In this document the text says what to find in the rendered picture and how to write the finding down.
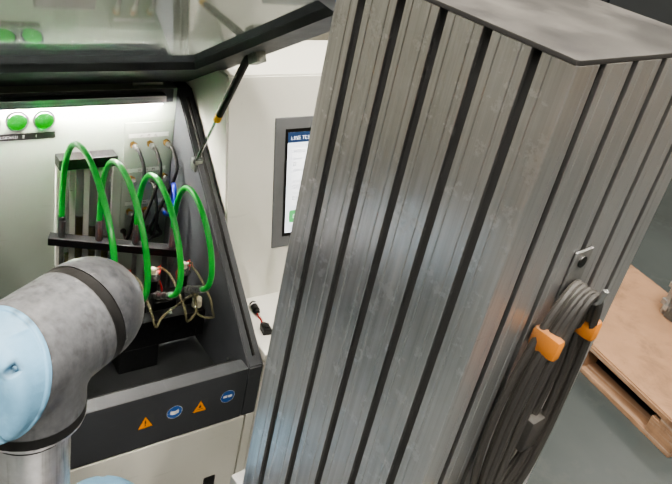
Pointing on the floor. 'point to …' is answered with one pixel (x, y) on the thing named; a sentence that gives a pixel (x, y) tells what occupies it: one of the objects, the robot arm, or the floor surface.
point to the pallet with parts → (637, 356)
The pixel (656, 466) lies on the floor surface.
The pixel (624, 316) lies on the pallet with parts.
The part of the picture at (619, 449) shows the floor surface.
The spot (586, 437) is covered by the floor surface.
